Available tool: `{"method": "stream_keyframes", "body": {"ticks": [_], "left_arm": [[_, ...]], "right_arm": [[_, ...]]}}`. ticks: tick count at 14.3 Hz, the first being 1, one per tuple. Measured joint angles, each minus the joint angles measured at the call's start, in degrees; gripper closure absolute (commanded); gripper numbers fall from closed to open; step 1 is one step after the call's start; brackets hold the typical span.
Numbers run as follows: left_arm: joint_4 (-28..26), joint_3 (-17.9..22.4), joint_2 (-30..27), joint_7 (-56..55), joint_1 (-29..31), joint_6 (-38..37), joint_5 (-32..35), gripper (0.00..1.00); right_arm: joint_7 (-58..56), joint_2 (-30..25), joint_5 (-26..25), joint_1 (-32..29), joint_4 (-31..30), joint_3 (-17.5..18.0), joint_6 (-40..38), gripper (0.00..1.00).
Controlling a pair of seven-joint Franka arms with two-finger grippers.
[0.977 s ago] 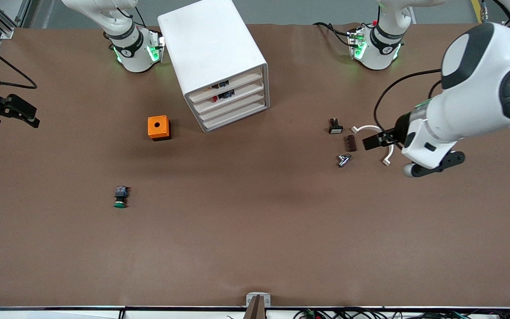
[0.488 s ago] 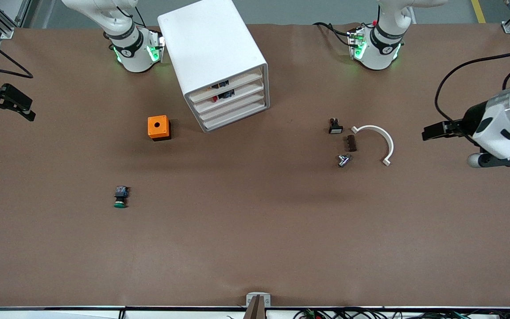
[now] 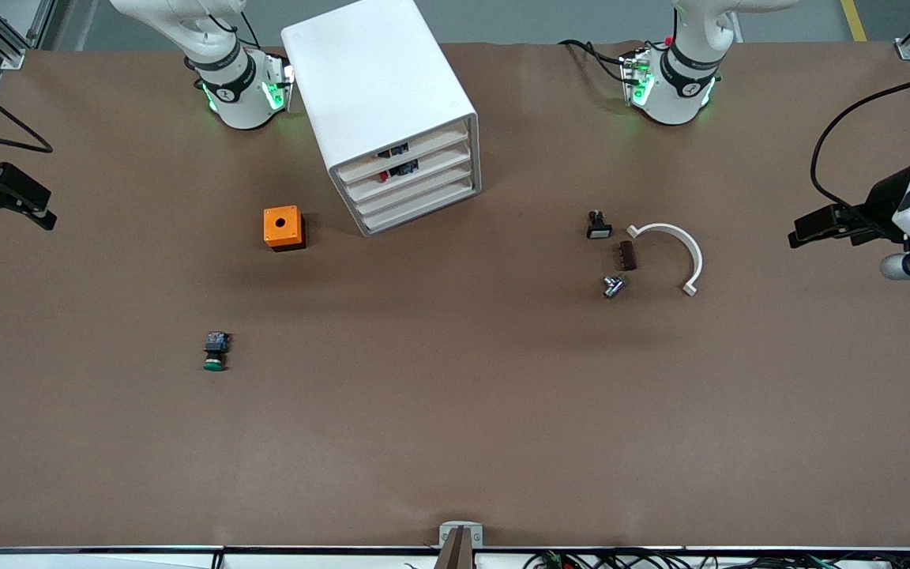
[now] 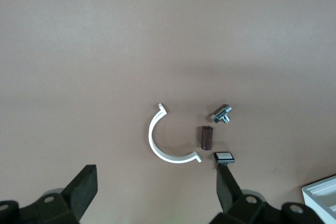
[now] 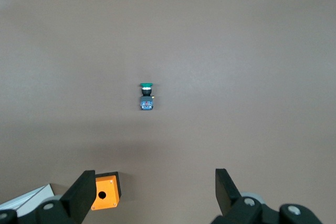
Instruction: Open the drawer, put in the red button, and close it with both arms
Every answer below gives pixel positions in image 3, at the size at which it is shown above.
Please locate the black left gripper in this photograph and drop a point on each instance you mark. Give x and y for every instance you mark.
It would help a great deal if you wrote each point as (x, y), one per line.
(884, 199)

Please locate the red push button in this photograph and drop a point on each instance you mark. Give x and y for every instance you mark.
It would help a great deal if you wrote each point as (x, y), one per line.
(403, 167)

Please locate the white plastic drawer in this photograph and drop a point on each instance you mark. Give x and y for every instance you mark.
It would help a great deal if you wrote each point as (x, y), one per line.
(431, 201)
(431, 183)
(431, 148)
(439, 163)

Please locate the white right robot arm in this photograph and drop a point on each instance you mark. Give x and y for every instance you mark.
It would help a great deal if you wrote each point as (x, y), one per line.
(242, 99)

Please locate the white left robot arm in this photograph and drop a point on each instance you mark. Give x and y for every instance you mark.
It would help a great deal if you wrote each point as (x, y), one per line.
(672, 95)

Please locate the green push button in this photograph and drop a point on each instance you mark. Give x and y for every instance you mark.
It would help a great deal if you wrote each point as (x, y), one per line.
(215, 349)

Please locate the white drawer cabinet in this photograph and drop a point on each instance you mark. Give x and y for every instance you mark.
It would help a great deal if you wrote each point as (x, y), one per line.
(376, 79)

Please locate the brown terminal block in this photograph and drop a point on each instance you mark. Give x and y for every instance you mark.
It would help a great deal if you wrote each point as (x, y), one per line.
(626, 256)

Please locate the brown table cover sheet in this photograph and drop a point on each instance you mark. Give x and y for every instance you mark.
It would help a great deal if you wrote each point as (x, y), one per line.
(455, 411)

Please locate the white curved plastic bracket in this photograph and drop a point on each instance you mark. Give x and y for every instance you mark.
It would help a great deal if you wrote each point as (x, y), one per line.
(692, 249)

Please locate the silver metal key switch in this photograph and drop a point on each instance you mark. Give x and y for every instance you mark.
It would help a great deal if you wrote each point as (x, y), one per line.
(613, 286)

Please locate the black white rectangular switch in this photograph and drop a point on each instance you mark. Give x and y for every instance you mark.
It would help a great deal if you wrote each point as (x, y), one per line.
(598, 226)

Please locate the orange button enclosure box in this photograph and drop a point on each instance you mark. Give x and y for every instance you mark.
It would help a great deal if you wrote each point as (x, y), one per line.
(281, 227)

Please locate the black blue switch part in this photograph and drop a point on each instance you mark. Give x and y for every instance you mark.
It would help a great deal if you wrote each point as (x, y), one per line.
(393, 151)

